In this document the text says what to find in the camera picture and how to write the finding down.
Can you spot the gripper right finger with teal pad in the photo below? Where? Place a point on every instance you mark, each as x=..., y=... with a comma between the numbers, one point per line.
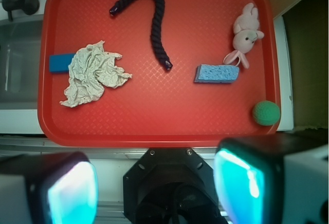
x=279, y=178

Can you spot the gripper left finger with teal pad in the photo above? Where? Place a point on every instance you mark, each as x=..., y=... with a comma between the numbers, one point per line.
x=48, y=188

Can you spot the pink plush bunny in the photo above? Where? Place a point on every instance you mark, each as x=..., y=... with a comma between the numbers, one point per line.
x=246, y=33

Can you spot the green dimpled ball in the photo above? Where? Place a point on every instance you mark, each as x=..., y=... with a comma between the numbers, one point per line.
x=266, y=113

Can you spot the crumpled beige cloth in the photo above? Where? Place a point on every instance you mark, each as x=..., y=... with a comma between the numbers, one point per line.
x=91, y=70

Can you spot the blue rectangular block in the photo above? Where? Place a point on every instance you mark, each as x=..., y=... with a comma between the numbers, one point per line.
x=59, y=63

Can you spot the light blue sponge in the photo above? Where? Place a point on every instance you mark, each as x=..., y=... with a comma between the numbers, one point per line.
x=216, y=73

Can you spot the red plastic tray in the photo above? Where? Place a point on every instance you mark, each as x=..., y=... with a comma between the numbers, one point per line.
x=155, y=107

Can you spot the stainless steel sink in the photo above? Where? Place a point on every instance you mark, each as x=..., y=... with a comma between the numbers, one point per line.
x=20, y=58

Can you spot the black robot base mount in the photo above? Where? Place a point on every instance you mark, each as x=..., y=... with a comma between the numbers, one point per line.
x=170, y=185

